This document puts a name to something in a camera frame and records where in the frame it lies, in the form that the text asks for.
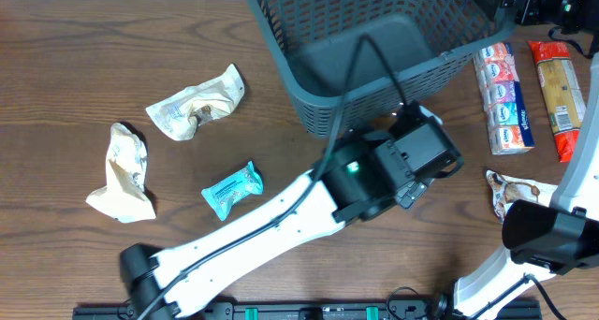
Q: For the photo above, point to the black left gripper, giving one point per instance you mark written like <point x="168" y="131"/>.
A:
<point x="409" y="198"/>

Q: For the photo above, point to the spaghetti packet with red ends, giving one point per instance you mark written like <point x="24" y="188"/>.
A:
<point x="562" y="95"/>

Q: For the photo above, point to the Kleenex tissue multipack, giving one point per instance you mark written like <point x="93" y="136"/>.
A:
<point x="507" y="118"/>

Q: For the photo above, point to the beige printed snack bag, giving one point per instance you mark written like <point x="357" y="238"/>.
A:
<point x="507" y="190"/>

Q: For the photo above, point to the grey plastic lattice basket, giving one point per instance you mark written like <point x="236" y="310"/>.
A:
<point x="370" y="55"/>

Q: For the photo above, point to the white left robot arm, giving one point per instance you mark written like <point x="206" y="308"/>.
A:
<point x="360" y="176"/>

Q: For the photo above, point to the teal snack packet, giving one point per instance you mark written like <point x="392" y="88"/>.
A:
<point x="222" y="196"/>

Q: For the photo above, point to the crumpled beige paper bag upper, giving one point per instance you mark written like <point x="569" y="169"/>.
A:
<point x="180" y="115"/>

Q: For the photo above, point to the crumpled beige paper bag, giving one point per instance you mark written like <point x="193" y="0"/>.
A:
<point x="123" y="197"/>
<point x="180" y="115"/>

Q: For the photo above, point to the crumpled beige paper bag lower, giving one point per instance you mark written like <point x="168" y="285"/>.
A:
<point x="123" y="197"/>

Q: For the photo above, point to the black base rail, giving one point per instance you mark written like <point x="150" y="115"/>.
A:
<point x="405" y="309"/>

